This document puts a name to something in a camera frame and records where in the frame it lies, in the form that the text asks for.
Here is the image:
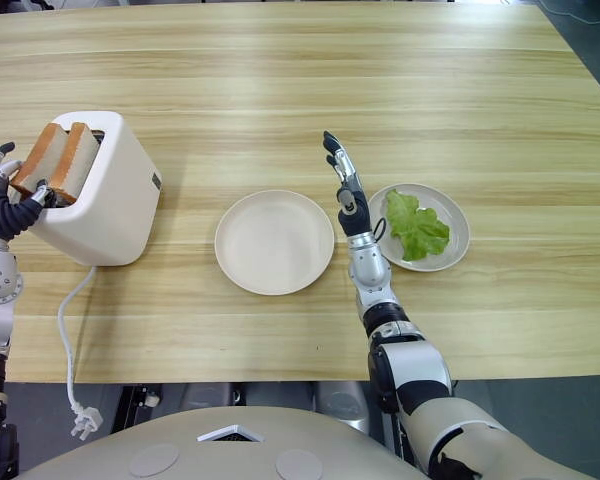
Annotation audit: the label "white cord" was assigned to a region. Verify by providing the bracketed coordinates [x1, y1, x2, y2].
[56, 265, 103, 441]

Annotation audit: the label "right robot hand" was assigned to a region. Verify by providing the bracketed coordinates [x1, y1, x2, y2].
[322, 130, 373, 238]

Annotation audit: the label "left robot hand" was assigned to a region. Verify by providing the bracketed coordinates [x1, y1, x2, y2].
[0, 141, 58, 240]

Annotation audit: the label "green lettuce leaf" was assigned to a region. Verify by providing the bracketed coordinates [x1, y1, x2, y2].
[383, 189, 452, 263]

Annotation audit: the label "bread slice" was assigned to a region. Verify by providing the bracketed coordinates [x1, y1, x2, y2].
[9, 122, 72, 197]
[48, 121, 101, 205]

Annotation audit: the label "cream round plate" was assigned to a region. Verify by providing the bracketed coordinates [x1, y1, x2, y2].
[368, 182, 471, 273]
[214, 189, 336, 296]

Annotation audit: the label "cream toaster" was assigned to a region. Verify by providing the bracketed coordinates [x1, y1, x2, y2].
[9, 110, 162, 267]

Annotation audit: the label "robot body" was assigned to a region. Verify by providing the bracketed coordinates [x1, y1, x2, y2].
[10, 405, 437, 480]

